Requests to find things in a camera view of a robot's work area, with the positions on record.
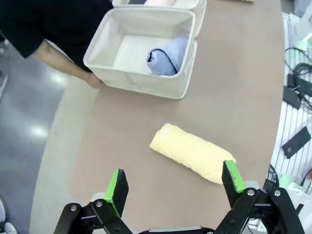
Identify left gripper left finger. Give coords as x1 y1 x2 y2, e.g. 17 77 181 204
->
53 168 133 234

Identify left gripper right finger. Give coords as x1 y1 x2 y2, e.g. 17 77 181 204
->
214 159 306 234

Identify yellow towel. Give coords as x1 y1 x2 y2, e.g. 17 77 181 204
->
149 122 237 185

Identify beige fabric storage bin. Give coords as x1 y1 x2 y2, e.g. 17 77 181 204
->
112 0 208 39
83 5 198 100

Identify lavender blue towel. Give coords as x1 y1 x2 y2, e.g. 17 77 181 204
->
146 35 189 77

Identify pink towel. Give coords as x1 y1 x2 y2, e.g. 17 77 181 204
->
143 0 180 7

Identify person's right forearm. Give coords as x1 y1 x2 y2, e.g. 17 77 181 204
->
33 39 89 81

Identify person's right hand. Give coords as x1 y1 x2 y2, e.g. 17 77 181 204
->
82 72 103 89

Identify white slatted bench surface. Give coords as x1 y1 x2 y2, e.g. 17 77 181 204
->
267 12 312 197

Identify black power adapter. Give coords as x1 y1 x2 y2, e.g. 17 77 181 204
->
282 85 302 111

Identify person in black shirt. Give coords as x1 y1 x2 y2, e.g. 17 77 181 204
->
0 0 116 74

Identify black coiled cables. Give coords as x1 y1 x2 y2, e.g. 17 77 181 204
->
284 47 312 85

